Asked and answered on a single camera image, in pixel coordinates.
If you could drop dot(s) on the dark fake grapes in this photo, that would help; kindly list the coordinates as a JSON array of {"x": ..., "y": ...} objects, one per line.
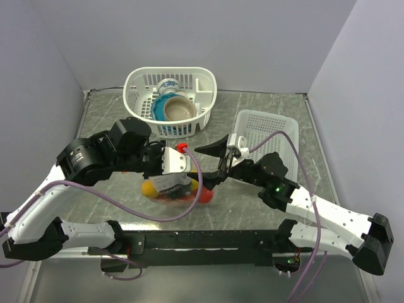
[{"x": 177, "y": 192}]

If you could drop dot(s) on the red fake apple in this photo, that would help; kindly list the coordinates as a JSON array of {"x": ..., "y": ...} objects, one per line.
[{"x": 206, "y": 196}]

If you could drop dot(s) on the clear zip top bag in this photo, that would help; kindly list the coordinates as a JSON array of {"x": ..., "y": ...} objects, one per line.
[{"x": 166, "y": 181}]

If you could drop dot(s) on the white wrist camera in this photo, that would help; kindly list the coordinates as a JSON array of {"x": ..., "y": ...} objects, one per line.
[
  {"x": 174, "y": 162},
  {"x": 238, "y": 150}
]

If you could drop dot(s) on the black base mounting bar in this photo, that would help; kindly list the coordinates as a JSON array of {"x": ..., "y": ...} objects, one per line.
[{"x": 205, "y": 247}]

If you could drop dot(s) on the white perforated plastic basket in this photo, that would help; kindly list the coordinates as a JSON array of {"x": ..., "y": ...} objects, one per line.
[{"x": 256, "y": 126}]

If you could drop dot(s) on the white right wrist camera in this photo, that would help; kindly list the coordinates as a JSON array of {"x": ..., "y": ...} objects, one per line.
[{"x": 238, "y": 150}]

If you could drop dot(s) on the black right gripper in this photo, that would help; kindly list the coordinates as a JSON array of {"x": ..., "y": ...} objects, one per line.
[{"x": 210, "y": 179}]

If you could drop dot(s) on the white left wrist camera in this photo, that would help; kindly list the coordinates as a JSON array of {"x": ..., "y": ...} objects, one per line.
[{"x": 174, "y": 162}]

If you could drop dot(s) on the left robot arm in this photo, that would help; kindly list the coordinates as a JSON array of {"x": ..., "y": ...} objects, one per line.
[{"x": 35, "y": 231}]

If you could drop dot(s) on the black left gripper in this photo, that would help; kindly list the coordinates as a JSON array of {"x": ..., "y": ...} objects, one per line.
[{"x": 158, "y": 146}]

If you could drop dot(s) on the white dish rack basket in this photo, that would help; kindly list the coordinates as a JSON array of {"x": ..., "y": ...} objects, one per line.
[{"x": 198, "y": 85}]

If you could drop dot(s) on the beige ceramic bowl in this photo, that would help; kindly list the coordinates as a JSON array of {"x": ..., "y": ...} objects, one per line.
[{"x": 179, "y": 109}]

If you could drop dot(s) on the blue plate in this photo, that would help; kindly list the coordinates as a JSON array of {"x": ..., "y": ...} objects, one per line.
[{"x": 157, "y": 107}]

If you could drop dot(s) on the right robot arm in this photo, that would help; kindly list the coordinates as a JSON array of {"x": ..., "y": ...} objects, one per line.
[{"x": 366, "y": 240}]

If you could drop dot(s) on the blue white porcelain bowl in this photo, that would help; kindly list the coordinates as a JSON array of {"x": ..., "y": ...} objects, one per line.
[{"x": 168, "y": 85}]

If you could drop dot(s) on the fake watermelon slice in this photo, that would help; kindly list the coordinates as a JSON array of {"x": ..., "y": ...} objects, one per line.
[{"x": 183, "y": 201}]

